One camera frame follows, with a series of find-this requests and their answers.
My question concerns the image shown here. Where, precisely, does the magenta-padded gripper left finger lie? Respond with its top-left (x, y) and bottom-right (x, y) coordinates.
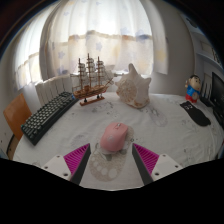
top-left (41, 143), bottom-right (92, 186)

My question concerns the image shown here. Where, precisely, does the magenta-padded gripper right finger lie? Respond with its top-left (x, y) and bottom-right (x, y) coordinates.
top-left (131, 143), bottom-right (184, 186)

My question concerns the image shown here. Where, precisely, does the pink computer mouse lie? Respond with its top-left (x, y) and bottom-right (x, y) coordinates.
top-left (99, 121), bottom-right (129, 153)

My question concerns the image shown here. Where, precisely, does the white printed tablecloth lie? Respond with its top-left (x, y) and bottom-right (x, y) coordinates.
top-left (12, 91), bottom-right (224, 192)

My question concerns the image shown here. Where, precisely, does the black computer keyboard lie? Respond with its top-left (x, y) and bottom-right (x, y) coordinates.
top-left (20, 91), bottom-right (80, 147)

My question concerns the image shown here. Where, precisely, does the wooden model sailing ship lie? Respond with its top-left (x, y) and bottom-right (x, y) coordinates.
top-left (69, 53), bottom-right (115, 107)

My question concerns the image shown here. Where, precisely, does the large white conch shell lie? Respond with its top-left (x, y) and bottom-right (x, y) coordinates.
top-left (114, 63), bottom-right (153, 110)

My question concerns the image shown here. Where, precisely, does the white radiator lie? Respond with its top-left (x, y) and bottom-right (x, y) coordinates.
top-left (34, 73), bottom-right (75, 107)

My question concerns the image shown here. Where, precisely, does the wooden chair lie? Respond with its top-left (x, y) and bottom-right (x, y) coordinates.
top-left (3, 93), bottom-right (33, 161)

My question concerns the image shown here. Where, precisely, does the cartoon boy figurine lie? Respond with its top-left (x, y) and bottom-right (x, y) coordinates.
top-left (184, 74), bottom-right (202, 104)

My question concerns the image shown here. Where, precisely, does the black router with antennas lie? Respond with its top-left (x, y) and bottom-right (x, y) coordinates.
top-left (199, 73), bottom-right (214, 108)

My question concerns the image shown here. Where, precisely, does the black computer monitor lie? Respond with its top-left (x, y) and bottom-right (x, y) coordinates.
top-left (210, 71), bottom-right (224, 126)

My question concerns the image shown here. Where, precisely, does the white star-print curtain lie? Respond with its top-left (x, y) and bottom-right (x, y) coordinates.
top-left (13, 0), bottom-right (169, 91)

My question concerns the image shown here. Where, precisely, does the white wall shelf unit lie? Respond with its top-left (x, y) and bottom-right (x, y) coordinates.
top-left (186, 13), bottom-right (224, 73)

